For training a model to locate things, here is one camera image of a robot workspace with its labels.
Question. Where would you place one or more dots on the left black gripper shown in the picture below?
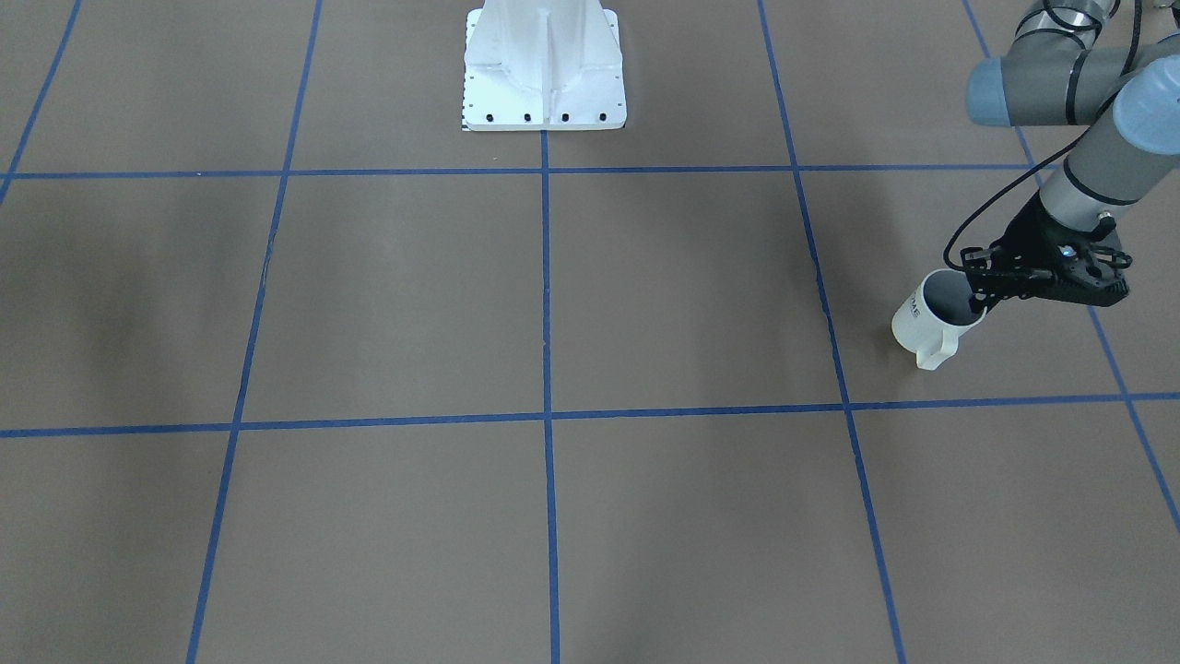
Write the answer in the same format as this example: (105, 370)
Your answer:
(1030, 234)

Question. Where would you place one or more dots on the white HOME mug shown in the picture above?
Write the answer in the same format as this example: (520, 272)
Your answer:
(930, 323)

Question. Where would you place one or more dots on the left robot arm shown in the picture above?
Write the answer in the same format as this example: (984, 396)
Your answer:
(1123, 100)

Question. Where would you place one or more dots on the brown table mat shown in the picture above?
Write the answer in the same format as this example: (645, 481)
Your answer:
(295, 370)

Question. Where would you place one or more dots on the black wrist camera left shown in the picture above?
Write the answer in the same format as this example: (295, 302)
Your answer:
(1087, 272)

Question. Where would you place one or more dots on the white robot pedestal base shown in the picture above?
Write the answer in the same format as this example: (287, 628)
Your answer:
(543, 66)

